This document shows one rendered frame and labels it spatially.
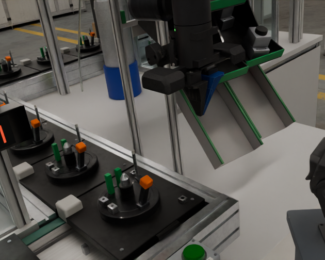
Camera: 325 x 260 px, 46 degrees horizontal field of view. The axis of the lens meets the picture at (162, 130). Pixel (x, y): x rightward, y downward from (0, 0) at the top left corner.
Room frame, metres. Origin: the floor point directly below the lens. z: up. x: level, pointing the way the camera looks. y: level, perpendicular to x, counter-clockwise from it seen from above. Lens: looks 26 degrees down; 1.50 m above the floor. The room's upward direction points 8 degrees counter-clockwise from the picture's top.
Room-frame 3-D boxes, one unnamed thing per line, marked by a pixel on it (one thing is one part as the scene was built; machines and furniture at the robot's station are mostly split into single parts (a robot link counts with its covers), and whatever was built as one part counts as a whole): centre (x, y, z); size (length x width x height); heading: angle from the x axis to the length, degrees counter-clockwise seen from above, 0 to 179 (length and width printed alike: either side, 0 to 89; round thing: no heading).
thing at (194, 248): (0.54, -0.03, 0.96); 0.04 x 0.04 x 0.02
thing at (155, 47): (0.62, -0.03, 1.33); 0.07 x 0.07 x 0.06; 40
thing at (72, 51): (2.23, 0.36, 1.01); 0.24 x 0.24 x 0.13; 40
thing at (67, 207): (0.71, 0.10, 1.01); 0.24 x 0.24 x 0.13; 40
